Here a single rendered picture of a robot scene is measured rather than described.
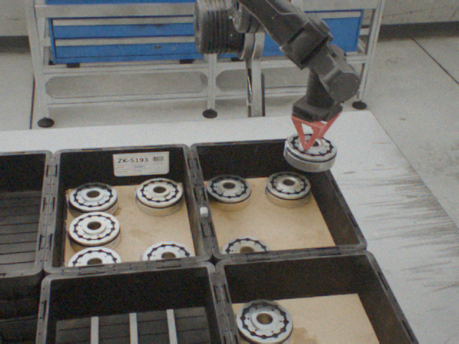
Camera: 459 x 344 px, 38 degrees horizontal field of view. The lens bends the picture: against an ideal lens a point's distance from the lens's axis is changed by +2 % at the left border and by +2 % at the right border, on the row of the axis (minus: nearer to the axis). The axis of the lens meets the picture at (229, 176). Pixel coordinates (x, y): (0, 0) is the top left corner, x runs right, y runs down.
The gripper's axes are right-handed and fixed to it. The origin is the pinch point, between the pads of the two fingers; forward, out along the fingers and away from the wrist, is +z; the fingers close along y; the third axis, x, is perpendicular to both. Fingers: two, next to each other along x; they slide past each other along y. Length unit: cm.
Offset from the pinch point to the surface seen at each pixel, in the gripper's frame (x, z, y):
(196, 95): 128, 93, 139
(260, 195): 12.1, 22.3, 4.1
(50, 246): 29, 15, -44
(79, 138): 77, 37, 10
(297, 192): 4.1, 19.0, 6.8
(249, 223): 8.5, 22.4, -6.1
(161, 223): 23.6, 23.0, -18.2
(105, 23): 160, 56, 108
